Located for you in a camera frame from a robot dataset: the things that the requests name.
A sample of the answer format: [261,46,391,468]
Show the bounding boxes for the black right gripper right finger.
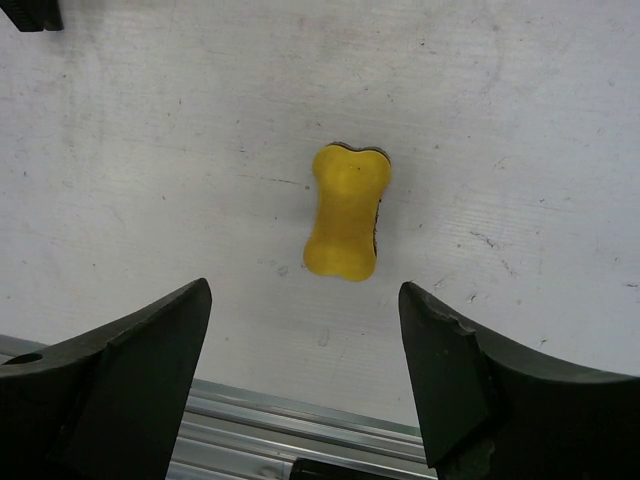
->
[398,282,639,479]

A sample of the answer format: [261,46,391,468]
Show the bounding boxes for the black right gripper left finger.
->
[1,279,212,479]

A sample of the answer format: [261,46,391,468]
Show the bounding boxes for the yellow bone-shaped eraser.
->
[303,143,392,282]

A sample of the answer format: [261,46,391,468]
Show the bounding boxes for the aluminium table frame rail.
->
[1,336,434,479]

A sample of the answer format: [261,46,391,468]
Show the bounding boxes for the black wire whiteboard stand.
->
[0,0,64,32]

